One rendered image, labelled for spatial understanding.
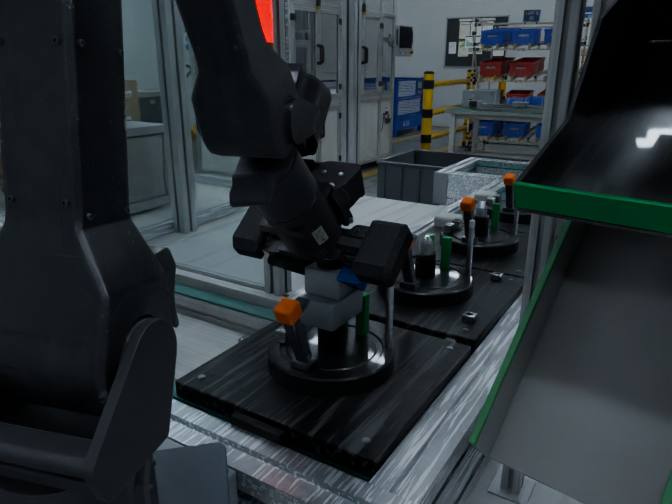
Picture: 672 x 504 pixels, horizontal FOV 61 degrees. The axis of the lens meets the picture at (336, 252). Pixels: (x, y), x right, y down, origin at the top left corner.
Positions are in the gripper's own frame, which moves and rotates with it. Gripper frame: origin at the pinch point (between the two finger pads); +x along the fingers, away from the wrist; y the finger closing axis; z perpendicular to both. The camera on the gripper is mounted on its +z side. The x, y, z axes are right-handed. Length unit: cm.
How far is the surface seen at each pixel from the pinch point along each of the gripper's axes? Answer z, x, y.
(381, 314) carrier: 2.7, 17.0, 0.9
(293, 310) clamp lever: -7.7, -4.9, -1.0
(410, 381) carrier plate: -7.2, 8.4, -9.2
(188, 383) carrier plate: -16.7, 0.2, 10.3
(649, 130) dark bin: 11.6, -10.8, -27.1
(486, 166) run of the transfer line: 98, 103, 27
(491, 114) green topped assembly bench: 359, 349, 135
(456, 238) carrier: 27.9, 36.4, 2.4
